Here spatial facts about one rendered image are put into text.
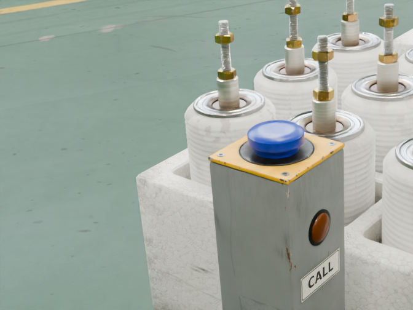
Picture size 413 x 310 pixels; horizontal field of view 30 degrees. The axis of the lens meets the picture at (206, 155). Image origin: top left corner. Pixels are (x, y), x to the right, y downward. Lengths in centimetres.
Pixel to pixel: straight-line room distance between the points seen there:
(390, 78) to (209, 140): 20
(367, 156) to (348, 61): 24
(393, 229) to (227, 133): 19
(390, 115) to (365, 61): 17
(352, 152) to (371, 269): 11
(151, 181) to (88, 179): 44
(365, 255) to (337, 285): 8
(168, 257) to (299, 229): 34
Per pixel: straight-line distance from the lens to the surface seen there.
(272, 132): 54
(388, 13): 81
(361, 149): 72
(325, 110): 72
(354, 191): 73
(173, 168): 84
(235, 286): 59
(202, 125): 78
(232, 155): 54
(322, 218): 55
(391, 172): 67
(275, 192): 52
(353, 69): 95
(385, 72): 82
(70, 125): 148
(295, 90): 85
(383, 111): 80
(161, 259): 87
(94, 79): 172
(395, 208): 68
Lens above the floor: 55
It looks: 25 degrees down
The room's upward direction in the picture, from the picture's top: 5 degrees counter-clockwise
